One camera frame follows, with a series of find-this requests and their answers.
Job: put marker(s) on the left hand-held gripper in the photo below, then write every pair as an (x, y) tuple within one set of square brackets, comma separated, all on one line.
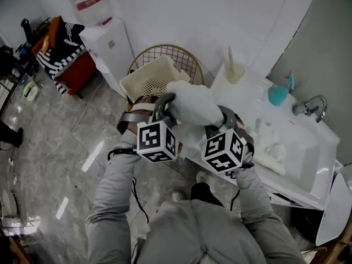
[(149, 139)]

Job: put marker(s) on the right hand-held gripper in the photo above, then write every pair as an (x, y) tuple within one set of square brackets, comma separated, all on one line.
[(217, 147)]

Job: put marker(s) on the cream plastic laundry basket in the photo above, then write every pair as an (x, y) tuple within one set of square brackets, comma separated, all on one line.
[(148, 73)]

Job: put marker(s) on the person's left forearm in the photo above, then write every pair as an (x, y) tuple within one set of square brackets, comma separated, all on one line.
[(110, 191)]

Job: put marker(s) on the person's right forearm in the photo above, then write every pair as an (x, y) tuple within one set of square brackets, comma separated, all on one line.
[(255, 202)]

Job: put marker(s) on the cardboard box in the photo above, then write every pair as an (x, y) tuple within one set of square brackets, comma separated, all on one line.
[(339, 250)]

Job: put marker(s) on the pale green cup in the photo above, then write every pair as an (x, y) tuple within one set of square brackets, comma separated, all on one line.
[(233, 76)]

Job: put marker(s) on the person's white shoe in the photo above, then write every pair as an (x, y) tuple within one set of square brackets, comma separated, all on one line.
[(202, 177), (178, 195)]

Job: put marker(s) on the teal spray bottle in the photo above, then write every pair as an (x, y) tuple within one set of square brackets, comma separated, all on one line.
[(277, 95)]

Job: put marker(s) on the cream flat stick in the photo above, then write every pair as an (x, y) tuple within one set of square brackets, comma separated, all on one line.
[(231, 58)]

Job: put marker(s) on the person's black trouser leg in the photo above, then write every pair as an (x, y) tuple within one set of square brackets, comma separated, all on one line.
[(203, 192)]

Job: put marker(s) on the white water dispenser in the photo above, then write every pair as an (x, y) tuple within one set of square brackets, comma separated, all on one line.
[(115, 45)]

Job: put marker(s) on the chrome faucet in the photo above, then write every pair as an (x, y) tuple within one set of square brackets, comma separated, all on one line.
[(301, 109)]

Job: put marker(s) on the white washbasin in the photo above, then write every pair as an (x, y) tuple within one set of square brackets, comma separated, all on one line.
[(302, 158)]

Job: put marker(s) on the orange armchair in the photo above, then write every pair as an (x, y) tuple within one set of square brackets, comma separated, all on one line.
[(79, 70)]

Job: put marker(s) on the black white striped blanket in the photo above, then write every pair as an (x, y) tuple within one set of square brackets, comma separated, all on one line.
[(63, 51)]

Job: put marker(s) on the person's grey hoodie torso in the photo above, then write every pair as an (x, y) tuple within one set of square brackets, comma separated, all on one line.
[(198, 235)]

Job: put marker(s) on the white rounded side table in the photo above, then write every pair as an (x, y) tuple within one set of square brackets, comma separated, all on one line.
[(334, 216)]

